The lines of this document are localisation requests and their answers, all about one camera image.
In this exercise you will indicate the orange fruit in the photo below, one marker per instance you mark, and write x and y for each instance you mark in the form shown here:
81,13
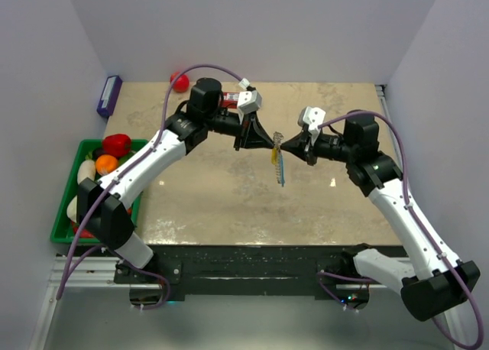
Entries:
106,164

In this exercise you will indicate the green cabbage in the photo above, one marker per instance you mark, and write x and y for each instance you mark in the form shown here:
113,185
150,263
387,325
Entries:
71,210

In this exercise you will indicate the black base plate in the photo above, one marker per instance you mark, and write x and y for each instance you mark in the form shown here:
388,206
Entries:
277,270

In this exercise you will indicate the blue grey keyring with rings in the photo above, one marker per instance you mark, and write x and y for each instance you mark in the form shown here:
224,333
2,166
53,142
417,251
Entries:
279,168

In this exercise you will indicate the aluminium frame rail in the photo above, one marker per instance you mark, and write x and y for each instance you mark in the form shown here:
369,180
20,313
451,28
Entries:
94,268

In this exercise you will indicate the purple box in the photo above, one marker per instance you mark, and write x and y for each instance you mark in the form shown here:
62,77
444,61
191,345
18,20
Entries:
109,96

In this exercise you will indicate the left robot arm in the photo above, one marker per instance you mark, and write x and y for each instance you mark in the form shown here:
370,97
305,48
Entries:
102,206

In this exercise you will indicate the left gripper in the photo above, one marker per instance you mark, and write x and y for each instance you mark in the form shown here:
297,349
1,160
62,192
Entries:
252,135

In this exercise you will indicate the white radish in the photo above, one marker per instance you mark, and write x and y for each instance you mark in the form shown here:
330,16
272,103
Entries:
87,170

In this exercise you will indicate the red bell pepper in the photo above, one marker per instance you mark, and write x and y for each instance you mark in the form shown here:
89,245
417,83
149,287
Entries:
117,145

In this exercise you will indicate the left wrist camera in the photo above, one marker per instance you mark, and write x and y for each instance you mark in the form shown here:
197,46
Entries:
248,102

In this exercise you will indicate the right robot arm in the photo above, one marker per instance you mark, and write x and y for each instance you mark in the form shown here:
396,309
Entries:
436,279

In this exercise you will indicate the red chili pepper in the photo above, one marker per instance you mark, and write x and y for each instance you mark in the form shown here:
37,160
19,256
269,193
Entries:
84,233

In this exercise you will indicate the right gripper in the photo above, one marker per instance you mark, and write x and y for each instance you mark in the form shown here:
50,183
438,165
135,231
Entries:
302,145

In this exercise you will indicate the red tomato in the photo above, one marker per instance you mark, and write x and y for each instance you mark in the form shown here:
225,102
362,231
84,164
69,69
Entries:
180,82

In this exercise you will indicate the green plastic bin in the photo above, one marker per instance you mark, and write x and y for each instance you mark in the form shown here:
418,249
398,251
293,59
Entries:
62,232

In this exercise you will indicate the red rectangular box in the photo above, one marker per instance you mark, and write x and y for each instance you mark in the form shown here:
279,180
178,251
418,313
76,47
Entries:
230,100

